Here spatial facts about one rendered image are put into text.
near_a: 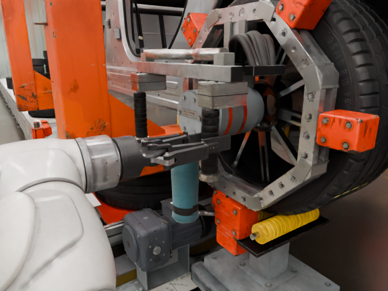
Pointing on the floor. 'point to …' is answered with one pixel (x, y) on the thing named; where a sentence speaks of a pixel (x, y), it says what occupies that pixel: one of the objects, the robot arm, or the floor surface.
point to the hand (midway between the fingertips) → (210, 141)
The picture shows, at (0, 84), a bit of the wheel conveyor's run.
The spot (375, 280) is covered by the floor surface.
